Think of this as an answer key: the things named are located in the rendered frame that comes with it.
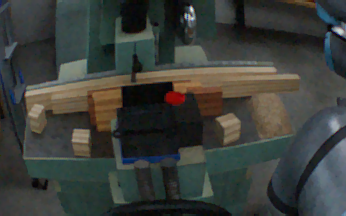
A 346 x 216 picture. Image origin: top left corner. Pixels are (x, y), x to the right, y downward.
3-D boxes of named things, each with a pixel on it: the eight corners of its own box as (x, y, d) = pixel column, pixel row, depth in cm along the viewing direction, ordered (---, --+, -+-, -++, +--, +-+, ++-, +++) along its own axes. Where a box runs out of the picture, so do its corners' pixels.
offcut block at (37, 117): (47, 123, 93) (44, 106, 91) (41, 133, 90) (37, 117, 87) (37, 120, 94) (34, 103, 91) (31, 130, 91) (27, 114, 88)
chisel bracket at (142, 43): (116, 82, 90) (116, 43, 85) (114, 48, 101) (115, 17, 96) (157, 77, 91) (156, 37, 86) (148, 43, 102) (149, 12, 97)
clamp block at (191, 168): (122, 203, 79) (114, 169, 74) (113, 157, 90) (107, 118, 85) (205, 196, 81) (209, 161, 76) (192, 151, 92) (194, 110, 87)
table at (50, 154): (29, 205, 78) (20, 187, 74) (31, 124, 103) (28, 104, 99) (301, 180, 86) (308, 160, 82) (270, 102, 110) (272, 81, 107)
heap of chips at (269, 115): (260, 139, 89) (262, 124, 87) (244, 98, 100) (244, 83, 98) (293, 132, 90) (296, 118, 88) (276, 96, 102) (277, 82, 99)
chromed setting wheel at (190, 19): (184, 56, 103) (184, 9, 96) (175, 32, 113) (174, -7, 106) (199, 55, 103) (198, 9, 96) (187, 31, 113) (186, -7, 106)
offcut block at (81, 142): (74, 155, 85) (71, 141, 83) (76, 142, 88) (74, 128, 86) (90, 156, 85) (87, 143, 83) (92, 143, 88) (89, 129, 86)
